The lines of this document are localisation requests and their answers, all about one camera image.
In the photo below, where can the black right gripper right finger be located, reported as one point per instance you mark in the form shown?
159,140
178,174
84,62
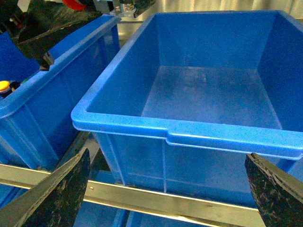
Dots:
277,194

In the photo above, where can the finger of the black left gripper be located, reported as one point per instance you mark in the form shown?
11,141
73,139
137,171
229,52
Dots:
47,23

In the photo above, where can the blue empty right bin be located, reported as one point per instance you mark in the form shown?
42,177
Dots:
190,94

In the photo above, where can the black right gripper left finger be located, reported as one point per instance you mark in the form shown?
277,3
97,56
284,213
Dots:
53,202

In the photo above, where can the yellow button front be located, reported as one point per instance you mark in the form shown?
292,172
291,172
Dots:
8,87

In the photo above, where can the blue middle bin with buttons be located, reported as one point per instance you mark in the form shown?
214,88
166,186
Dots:
35,120

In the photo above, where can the metal shelf front rail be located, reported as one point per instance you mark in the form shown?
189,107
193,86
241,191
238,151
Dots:
193,210

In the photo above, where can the red button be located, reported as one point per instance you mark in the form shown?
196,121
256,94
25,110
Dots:
80,5

